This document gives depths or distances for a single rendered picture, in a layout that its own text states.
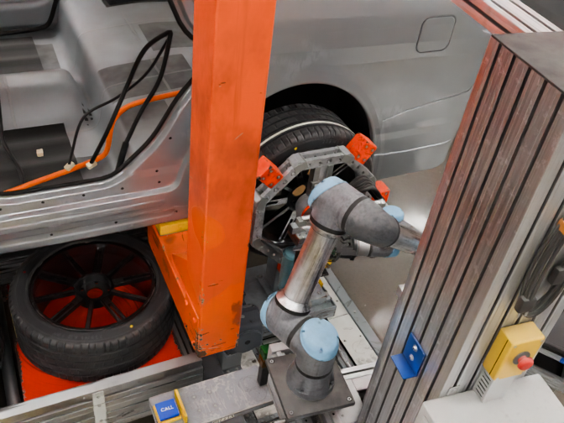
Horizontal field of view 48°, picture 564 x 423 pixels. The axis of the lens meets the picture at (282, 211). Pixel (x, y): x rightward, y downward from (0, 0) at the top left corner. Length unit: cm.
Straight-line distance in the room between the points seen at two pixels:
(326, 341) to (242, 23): 91
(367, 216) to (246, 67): 50
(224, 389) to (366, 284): 135
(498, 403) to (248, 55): 105
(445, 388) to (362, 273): 208
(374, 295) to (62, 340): 170
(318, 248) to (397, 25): 110
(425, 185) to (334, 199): 268
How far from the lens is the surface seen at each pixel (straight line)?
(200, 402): 242
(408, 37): 264
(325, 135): 247
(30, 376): 278
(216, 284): 216
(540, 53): 125
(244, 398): 244
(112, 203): 248
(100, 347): 253
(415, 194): 429
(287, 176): 239
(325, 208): 175
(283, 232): 274
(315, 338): 187
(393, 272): 367
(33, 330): 261
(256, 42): 166
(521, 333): 149
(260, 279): 312
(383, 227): 172
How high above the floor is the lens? 248
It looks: 39 degrees down
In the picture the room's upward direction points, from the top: 9 degrees clockwise
